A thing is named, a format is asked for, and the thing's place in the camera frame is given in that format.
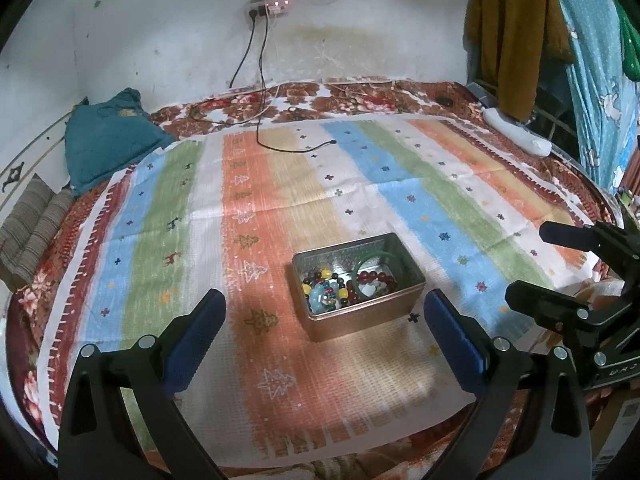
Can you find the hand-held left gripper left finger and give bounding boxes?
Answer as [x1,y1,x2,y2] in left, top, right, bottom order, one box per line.
[57,288,228,480]

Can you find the red bead bracelet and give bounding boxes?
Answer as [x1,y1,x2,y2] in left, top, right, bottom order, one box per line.
[347,270,399,304]

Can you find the striped printed blanket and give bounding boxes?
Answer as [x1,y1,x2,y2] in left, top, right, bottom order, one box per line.
[37,114,603,467]

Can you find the short black cable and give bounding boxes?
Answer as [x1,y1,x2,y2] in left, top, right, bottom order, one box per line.
[229,14,258,90]

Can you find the long black cable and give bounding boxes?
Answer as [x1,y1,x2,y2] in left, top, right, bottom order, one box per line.
[255,14,337,154]

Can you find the white power strip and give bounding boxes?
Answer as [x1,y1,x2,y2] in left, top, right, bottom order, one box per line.
[244,0,292,18]

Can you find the green jade bangle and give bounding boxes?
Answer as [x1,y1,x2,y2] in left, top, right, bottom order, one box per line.
[351,251,400,295]

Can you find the yellow and brown bead bracelet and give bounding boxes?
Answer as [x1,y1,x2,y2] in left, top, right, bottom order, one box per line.
[301,268,351,301]

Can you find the gold metal tin box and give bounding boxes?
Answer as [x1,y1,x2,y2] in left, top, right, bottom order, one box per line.
[292,232,427,344]

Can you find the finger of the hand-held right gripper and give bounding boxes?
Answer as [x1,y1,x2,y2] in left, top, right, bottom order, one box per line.
[505,280,608,333]
[539,220,632,266]

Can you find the small multicolour bead bracelet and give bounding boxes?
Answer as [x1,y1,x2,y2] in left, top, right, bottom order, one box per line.
[312,280,351,306]

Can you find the teal pillow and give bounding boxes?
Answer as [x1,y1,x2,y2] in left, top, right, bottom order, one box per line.
[64,87,177,197]

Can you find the blue printed curtain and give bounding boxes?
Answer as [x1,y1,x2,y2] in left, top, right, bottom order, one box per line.
[540,0,640,193]

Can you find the green cloth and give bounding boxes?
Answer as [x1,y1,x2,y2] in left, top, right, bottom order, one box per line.
[616,0,640,82]

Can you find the white rolled cloth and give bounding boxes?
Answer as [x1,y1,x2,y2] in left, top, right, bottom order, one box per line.
[482,107,554,158]

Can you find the striped brown cushion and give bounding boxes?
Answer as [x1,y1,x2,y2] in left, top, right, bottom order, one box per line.
[0,174,77,292]

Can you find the light blue bead bracelet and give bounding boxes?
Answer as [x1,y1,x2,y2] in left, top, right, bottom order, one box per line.
[309,286,351,315]

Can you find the cardboard box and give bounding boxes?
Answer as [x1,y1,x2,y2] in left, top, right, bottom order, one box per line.
[592,389,640,479]

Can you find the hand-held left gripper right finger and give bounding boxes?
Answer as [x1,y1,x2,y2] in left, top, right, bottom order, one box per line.
[423,288,593,480]

